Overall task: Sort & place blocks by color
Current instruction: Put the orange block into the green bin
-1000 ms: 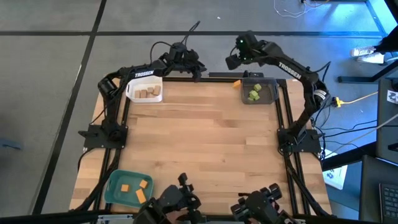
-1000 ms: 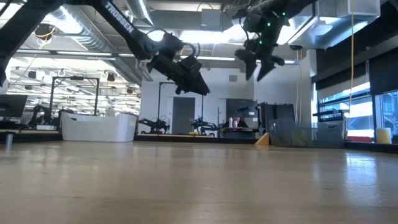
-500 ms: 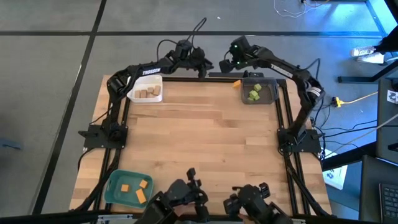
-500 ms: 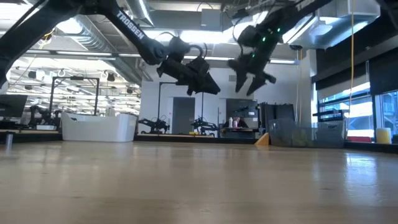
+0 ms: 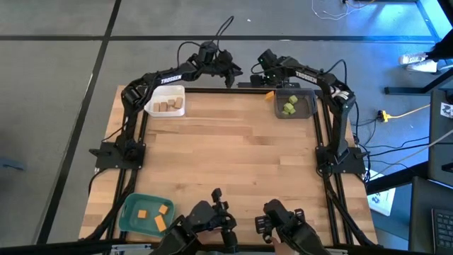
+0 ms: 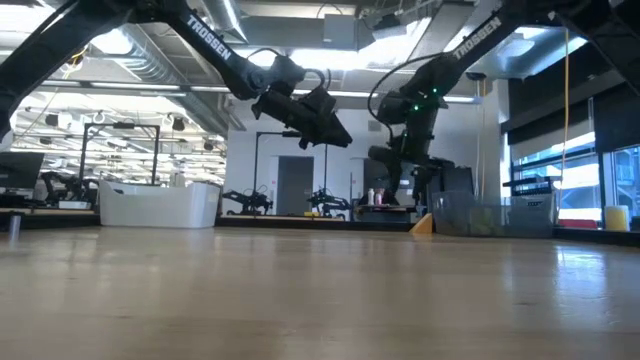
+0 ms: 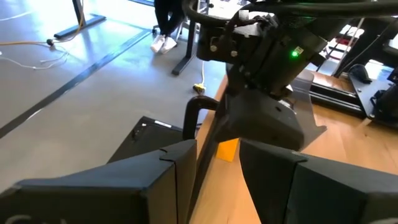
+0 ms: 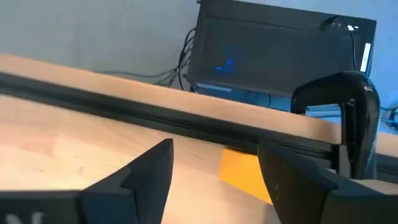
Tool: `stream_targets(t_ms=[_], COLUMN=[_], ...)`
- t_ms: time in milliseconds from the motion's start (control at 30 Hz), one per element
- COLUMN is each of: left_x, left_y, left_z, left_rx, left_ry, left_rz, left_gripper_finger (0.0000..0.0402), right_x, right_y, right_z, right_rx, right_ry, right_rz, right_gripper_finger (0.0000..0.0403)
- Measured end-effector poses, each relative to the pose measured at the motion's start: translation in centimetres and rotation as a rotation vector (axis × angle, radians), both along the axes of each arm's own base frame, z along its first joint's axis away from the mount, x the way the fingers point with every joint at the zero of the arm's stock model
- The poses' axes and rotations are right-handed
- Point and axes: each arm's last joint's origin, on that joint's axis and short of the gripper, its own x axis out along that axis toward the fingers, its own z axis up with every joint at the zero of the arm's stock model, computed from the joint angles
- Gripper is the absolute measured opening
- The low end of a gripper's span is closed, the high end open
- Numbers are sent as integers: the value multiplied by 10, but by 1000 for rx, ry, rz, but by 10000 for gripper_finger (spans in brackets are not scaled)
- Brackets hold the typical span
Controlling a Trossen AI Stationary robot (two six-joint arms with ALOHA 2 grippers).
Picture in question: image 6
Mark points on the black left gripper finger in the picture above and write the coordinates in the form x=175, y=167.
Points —
x=331, y=134

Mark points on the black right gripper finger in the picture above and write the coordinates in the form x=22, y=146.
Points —
x=423, y=186
x=393, y=180

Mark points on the orange triangular block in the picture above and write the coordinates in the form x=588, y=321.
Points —
x=422, y=225

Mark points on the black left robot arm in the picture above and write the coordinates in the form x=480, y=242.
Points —
x=210, y=42

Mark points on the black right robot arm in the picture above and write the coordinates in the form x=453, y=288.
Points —
x=475, y=37

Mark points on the black background robot arm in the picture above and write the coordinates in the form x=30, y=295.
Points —
x=247, y=201
x=327, y=202

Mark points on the black equipment rack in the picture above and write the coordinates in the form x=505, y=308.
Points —
x=372, y=176

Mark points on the white bottle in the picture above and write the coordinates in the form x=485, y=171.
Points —
x=378, y=198
x=371, y=196

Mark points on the black cabinet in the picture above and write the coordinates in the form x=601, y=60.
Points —
x=460, y=182

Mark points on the ceiling strip light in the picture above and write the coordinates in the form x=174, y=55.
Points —
x=65, y=83
x=210, y=89
x=460, y=99
x=352, y=94
x=135, y=86

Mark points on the grey door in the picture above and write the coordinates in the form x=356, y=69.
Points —
x=295, y=182

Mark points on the small yellow object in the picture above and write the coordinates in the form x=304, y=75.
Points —
x=311, y=214

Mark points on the wooden background table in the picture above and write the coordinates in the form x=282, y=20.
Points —
x=280, y=218

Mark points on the grey translucent plastic bin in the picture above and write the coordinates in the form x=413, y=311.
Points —
x=520, y=215

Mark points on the black window rack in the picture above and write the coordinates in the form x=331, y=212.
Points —
x=530, y=185

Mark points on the white plastic bin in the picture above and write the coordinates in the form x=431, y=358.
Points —
x=159, y=205

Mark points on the yellow cylinder roll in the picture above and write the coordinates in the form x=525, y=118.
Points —
x=617, y=217

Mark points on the black bench equipment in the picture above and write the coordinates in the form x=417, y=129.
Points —
x=70, y=187

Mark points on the black computer monitor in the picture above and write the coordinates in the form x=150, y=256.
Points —
x=20, y=170

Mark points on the black gantry frame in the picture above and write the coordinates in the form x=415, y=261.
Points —
x=272, y=133
x=120, y=125

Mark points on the black aluminium table frame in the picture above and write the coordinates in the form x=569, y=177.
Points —
x=350, y=226

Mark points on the grey metal post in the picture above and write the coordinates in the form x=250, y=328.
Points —
x=14, y=230

